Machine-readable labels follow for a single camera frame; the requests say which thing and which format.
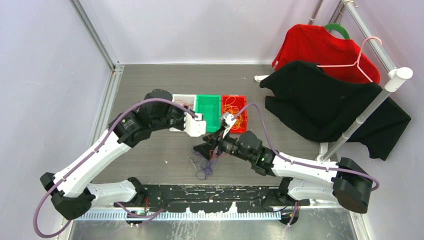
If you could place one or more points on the pink hanger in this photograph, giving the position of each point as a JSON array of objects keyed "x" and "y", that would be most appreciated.
[{"x": 358, "y": 59}]

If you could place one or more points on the green hanger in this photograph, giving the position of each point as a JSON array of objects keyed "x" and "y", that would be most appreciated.
[{"x": 339, "y": 29}]

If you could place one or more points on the white plastic bin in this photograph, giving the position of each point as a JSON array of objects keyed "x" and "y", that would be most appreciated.
[{"x": 186, "y": 100}]

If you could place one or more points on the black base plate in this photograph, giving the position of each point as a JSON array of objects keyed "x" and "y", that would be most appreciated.
[{"x": 210, "y": 198}]

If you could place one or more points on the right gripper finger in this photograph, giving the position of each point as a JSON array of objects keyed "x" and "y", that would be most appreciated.
[
  {"x": 214, "y": 136},
  {"x": 207, "y": 148}
]

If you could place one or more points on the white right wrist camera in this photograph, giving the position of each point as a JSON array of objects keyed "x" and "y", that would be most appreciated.
[{"x": 227, "y": 121}]

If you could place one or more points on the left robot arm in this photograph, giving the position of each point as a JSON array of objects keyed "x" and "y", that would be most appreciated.
[{"x": 71, "y": 190}]

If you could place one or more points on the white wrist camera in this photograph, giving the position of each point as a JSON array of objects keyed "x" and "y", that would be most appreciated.
[
  {"x": 227, "y": 121},
  {"x": 195, "y": 126}
]

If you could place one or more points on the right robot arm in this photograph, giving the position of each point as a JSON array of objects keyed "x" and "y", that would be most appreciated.
[{"x": 264, "y": 165}]

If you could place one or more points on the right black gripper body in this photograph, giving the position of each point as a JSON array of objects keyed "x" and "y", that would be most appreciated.
[{"x": 230, "y": 145}]

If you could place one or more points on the white clothes rack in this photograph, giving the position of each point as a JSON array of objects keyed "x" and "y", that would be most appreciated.
[{"x": 381, "y": 96}]

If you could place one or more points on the aluminium frame rail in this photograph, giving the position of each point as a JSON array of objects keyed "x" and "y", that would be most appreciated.
[{"x": 88, "y": 17}]

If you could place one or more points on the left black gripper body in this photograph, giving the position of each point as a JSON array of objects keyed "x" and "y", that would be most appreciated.
[{"x": 175, "y": 117}]

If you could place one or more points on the red shirt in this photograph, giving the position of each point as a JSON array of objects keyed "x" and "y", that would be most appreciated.
[{"x": 313, "y": 43}]

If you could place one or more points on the black shirt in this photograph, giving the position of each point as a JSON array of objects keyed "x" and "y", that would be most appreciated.
[{"x": 320, "y": 108}]

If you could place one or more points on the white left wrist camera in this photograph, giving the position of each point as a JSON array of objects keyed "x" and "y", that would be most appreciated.
[{"x": 195, "y": 126}]

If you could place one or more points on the green plastic bin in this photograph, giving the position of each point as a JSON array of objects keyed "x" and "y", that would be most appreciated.
[{"x": 210, "y": 107}]

